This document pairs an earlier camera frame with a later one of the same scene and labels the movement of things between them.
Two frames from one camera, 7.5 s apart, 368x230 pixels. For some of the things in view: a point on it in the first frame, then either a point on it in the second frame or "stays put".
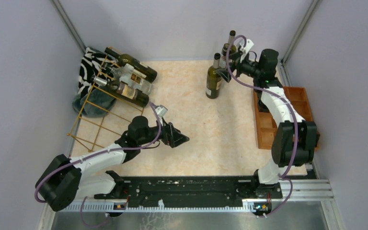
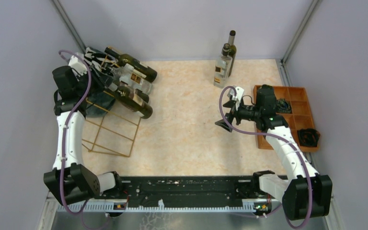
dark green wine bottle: (148, 71) stays put
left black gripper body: (166, 138) -> (97, 83)
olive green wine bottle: (214, 82) -> (127, 98)
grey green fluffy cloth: (97, 103) stays put
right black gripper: (236, 64) -> (234, 111)
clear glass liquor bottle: (131, 74) stays put
